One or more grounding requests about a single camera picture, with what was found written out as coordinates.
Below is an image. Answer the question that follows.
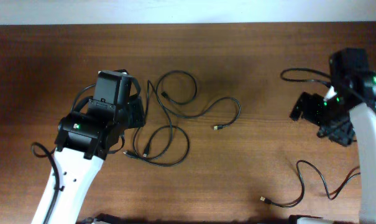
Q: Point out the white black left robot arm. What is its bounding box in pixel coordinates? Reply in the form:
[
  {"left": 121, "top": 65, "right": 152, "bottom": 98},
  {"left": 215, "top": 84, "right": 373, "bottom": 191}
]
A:
[{"left": 32, "top": 70, "right": 145, "bottom": 223}]

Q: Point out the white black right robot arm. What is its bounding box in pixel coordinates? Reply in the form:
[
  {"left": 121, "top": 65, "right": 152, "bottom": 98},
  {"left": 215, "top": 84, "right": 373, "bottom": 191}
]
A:
[{"left": 290, "top": 48, "right": 376, "bottom": 223}]

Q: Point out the black USB cable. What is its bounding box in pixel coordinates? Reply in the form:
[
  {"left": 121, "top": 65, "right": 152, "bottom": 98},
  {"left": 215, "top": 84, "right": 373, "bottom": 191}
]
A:
[
  {"left": 123, "top": 70, "right": 242, "bottom": 167},
  {"left": 259, "top": 159, "right": 361, "bottom": 208},
  {"left": 133, "top": 125, "right": 176, "bottom": 161}
]

